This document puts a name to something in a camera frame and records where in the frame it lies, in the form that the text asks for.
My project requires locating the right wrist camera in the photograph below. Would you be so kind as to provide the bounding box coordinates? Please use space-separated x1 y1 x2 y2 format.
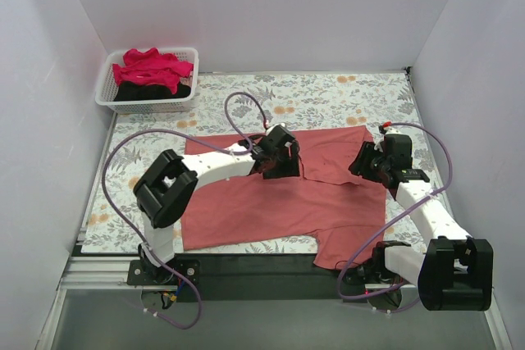
378 121 399 136

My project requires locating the magenta t-shirt in basket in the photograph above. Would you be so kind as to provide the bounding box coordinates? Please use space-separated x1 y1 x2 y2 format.
112 48 194 93

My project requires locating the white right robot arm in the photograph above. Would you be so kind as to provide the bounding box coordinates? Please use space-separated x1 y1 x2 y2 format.
349 124 494 311

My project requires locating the black t-shirt in basket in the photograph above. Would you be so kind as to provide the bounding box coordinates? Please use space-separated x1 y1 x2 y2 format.
114 81 192 102

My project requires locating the floral patterned table mat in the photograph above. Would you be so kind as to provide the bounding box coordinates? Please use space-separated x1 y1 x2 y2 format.
79 72 447 255

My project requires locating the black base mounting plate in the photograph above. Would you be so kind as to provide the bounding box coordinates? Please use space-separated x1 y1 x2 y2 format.
126 252 421 305

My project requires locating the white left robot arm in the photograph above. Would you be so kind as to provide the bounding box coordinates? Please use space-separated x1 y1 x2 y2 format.
134 124 299 268

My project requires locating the salmon pink t-shirt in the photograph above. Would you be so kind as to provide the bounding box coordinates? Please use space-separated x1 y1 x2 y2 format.
180 125 386 269

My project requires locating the aluminium frame rail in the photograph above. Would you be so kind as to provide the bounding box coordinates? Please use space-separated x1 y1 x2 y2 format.
57 254 493 290

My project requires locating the white plastic laundry basket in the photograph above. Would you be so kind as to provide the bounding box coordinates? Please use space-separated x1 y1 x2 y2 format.
95 48 199 114

